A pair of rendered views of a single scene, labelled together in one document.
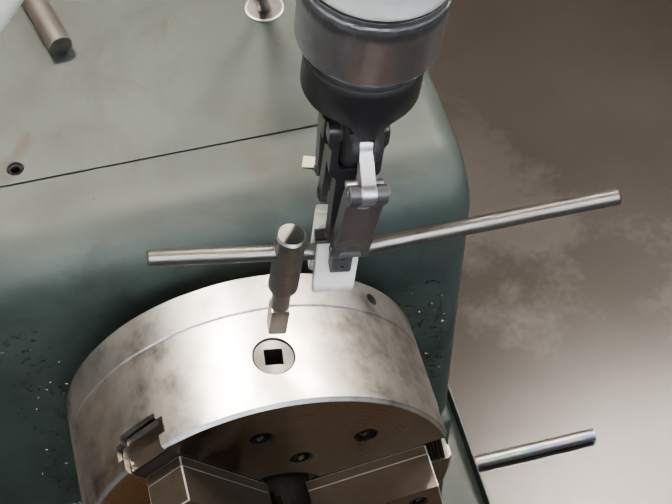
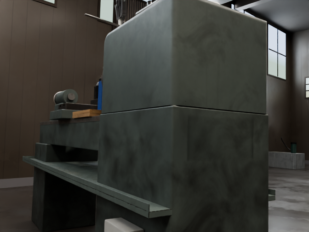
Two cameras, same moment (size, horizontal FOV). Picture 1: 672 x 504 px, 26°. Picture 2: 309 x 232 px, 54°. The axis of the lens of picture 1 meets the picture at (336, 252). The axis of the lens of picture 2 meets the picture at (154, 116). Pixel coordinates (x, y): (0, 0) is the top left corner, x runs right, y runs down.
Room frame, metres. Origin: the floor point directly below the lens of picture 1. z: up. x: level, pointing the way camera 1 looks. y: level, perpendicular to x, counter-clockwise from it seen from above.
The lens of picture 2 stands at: (2.23, -0.33, 0.76)
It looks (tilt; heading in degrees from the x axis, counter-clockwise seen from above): 4 degrees up; 162
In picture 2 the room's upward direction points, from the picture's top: 2 degrees clockwise
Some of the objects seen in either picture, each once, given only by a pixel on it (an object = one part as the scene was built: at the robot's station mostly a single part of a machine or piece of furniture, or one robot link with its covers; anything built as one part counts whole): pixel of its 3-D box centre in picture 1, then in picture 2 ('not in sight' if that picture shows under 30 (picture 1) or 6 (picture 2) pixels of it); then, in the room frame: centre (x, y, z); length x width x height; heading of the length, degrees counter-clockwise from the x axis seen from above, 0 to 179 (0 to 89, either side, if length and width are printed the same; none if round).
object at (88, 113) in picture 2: not in sight; (108, 115); (0.32, -0.01, 0.89); 0.36 x 0.30 x 0.04; 105
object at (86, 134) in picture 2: not in sight; (103, 133); (0.26, -0.02, 0.77); 2.10 x 0.34 x 0.18; 15
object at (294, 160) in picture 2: not in sight; (283, 152); (-4.75, 5.78, 0.43); 0.89 x 0.71 x 0.85; 24
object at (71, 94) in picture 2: not in sight; (65, 106); (-0.56, -0.24, 1.01); 0.30 x 0.20 x 0.29; 15
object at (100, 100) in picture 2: not in sight; (105, 98); (0.27, -0.02, 1.00); 0.08 x 0.06 x 0.23; 105
